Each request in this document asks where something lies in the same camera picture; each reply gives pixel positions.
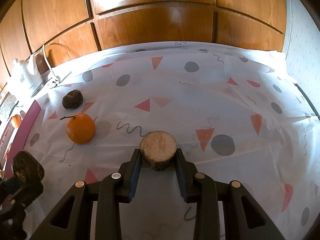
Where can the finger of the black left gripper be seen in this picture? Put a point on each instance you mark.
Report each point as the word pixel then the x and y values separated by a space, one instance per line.
pixel 12 218
pixel 22 193

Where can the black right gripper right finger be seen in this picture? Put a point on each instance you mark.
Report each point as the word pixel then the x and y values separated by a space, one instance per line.
pixel 222 207

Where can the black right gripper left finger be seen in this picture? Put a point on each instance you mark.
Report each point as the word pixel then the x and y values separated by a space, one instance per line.
pixel 71 217

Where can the dark brown round fruit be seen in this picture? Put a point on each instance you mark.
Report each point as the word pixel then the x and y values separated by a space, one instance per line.
pixel 26 168

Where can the cut brown root half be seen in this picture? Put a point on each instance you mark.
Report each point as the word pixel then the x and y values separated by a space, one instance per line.
pixel 158 148

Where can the orange with stem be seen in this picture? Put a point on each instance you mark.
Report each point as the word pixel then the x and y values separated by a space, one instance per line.
pixel 80 128

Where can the small dark brown fruit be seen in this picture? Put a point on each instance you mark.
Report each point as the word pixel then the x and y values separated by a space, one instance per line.
pixel 72 99

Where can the large orange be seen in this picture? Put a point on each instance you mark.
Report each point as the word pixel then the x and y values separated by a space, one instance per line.
pixel 16 121

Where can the white patterned tablecloth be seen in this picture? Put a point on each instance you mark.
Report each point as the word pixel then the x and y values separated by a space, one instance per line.
pixel 236 114

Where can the white electric kettle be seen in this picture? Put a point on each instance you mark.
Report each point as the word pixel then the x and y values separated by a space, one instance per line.
pixel 25 75

